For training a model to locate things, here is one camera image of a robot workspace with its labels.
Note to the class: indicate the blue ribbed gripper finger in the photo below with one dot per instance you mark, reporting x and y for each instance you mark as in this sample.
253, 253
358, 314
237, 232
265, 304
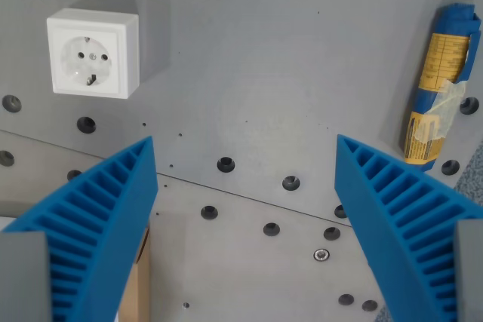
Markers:
396, 216
109, 216

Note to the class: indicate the brown cardboard box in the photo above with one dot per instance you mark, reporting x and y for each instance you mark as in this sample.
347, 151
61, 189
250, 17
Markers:
136, 280

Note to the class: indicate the silver hex screw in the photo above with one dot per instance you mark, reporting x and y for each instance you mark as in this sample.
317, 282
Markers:
321, 255

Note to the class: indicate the blue roll with yellow label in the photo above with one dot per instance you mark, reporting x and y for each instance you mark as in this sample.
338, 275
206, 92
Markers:
439, 84

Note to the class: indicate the white wall socket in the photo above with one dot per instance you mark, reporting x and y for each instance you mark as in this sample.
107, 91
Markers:
91, 55

